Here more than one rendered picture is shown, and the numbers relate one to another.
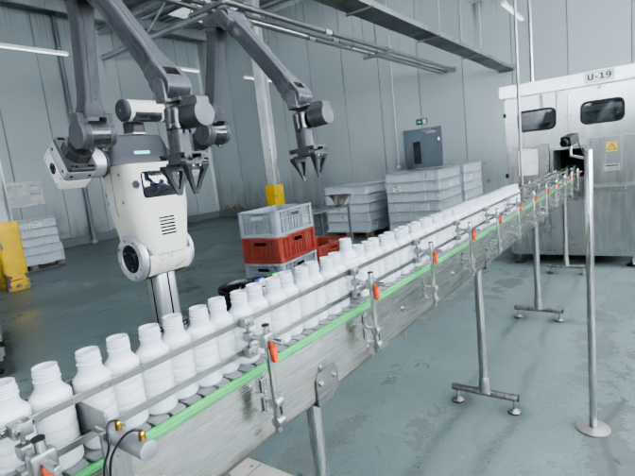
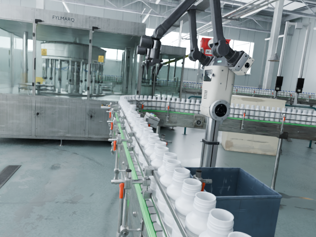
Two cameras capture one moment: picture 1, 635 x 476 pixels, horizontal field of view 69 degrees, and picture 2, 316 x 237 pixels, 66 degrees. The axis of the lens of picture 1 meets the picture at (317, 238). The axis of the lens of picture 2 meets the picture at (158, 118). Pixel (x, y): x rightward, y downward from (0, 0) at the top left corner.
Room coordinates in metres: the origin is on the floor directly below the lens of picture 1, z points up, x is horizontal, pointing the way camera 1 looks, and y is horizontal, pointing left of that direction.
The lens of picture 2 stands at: (2.48, -1.12, 1.36)
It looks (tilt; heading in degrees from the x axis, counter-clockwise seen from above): 9 degrees down; 130
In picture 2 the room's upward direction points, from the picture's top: 5 degrees clockwise
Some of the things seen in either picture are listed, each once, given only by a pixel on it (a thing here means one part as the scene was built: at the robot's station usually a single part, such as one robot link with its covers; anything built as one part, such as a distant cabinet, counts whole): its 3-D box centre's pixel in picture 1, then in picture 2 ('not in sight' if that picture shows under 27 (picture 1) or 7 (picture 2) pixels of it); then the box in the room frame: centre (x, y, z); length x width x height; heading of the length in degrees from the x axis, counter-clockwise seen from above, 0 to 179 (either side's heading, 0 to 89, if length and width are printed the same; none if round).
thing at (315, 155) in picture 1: (314, 163); (150, 67); (1.44, -0.01, 1.43); 0.07 x 0.07 x 0.09; 53
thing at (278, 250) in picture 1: (280, 244); not in sight; (4.09, 0.34, 0.78); 0.61 x 0.41 x 0.22; 150
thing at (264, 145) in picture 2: not in sight; (250, 123); (0.58, 4.32, 0.59); 1.10 x 0.62 x 1.18; 35
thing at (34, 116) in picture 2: not in sight; (71, 81); (-2.69, 1.84, 1.18); 2.88 x 2.73 x 2.35; 53
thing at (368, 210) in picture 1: (363, 208); not in sight; (9.27, -0.98, 0.50); 1.23 x 1.05 x 1.00; 142
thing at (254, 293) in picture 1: (257, 317); not in sight; (1.06, 0.16, 1.08); 0.06 x 0.06 x 0.17
